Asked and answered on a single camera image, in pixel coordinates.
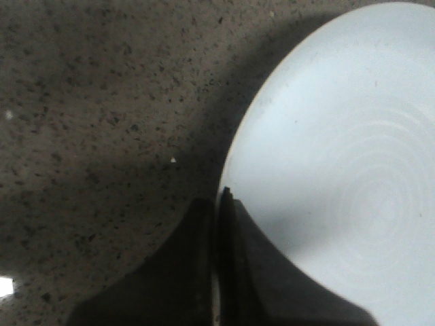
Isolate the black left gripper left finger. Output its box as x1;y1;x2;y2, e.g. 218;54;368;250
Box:
67;198;214;325

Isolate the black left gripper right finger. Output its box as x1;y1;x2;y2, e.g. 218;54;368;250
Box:
217;187;376;325

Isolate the light blue round plate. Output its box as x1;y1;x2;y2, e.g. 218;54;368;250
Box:
220;2;434;325

